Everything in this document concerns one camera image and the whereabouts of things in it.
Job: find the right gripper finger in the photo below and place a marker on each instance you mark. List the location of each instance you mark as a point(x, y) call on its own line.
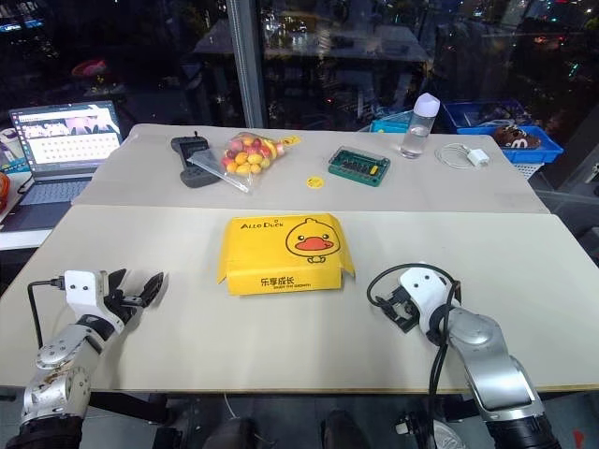
point(387, 296)
point(397, 319)

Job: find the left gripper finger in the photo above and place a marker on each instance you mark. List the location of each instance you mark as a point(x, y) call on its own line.
point(153, 289)
point(117, 280)

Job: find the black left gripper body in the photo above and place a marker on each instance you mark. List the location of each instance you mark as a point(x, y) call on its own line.
point(122, 306)

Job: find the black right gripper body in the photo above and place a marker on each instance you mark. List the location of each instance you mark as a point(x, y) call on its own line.
point(408, 311)

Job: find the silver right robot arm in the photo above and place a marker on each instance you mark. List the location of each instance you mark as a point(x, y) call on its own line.
point(491, 360)

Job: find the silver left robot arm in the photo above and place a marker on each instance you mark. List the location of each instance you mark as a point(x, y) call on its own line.
point(56, 355)

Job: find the yellow duck cardboard box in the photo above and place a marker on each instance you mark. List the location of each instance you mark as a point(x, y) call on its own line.
point(285, 252)

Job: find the white sneaker under table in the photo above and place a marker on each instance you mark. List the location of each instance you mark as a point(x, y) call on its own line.
point(447, 435)

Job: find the green screwdriver bit case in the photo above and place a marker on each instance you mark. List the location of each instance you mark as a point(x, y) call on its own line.
point(359, 166)

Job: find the round yellow sticker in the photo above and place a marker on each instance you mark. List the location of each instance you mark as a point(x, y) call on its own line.
point(315, 182)

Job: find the black handheld controller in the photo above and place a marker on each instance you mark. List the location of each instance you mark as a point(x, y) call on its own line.
point(189, 156)

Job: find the open grey laptop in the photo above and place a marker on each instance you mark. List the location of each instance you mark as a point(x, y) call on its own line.
point(65, 149)

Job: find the orange object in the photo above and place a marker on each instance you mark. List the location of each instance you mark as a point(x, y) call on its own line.
point(4, 189)

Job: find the clear bag of colourful balls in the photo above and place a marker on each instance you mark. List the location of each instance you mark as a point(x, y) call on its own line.
point(245, 156)

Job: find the clear bottle with white cap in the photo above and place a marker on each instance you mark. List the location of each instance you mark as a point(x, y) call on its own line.
point(418, 135)

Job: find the small blue plastic bin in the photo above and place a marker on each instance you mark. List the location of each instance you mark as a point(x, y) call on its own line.
point(388, 125)

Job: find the brown plush toy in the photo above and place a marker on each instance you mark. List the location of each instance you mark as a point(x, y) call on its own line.
point(517, 136)

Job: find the large blue plastic bin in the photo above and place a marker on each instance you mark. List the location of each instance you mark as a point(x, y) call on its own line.
point(545, 152)

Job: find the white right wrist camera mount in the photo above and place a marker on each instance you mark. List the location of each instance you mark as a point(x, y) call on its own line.
point(428, 290)

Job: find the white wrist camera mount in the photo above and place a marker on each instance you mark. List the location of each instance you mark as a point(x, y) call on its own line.
point(428, 290)
point(82, 290)

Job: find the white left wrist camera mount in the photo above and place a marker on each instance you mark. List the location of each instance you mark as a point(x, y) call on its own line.
point(82, 290)

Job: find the grey window frame post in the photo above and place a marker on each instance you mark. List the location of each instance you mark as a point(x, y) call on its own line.
point(247, 65)

